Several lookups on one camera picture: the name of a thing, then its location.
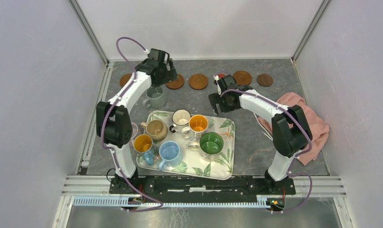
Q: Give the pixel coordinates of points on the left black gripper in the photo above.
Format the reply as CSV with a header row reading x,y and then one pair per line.
x,y
170,75

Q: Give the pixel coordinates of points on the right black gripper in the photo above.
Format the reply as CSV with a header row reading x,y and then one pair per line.
x,y
215,99

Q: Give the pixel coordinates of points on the brown wooden coaster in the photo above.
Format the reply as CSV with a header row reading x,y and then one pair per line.
x,y
176,84
243,78
124,80
198,81

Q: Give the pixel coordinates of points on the grey green ribbed mug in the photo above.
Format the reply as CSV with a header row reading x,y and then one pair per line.
x,y
156,98

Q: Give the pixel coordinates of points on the white mug green inside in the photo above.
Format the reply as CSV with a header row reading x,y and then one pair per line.
x,y
210,145

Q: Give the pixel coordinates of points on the dark walnut coaster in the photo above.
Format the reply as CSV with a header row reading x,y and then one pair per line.
x,y
264,80

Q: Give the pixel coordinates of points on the leaf patterned serving tray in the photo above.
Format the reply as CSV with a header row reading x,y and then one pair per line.
x,y
193,165

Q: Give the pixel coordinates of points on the pink drawstring cloth bag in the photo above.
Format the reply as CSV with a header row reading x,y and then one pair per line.
x,y
319,129

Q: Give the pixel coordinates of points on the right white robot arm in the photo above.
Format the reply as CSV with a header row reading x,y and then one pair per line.
x,y
291,134

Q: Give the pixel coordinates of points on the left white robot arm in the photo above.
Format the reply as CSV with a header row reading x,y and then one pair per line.
x,y
113,124

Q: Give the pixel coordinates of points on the clear glass cup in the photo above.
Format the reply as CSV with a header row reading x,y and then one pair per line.
x,y
193,145

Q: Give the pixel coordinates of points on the white mug orange inside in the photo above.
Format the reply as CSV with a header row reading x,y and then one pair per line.
x,y
197,127

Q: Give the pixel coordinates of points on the cream enamel mug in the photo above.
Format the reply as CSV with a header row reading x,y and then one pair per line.
x,y
180,122

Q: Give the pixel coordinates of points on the beige ceramic mug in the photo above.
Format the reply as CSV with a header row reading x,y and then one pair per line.
x,y
156,129

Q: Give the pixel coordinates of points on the pink ribbed mug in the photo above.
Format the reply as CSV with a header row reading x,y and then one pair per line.
x,y
135,133

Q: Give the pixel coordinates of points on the light blue mug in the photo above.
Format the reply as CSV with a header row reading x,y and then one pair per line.
x,y
171,155

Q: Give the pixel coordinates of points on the orange inside blue handle mug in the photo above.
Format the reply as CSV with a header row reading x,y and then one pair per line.
x,y
146,148

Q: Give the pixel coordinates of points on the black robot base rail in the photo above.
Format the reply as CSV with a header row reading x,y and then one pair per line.
x,y
190,189

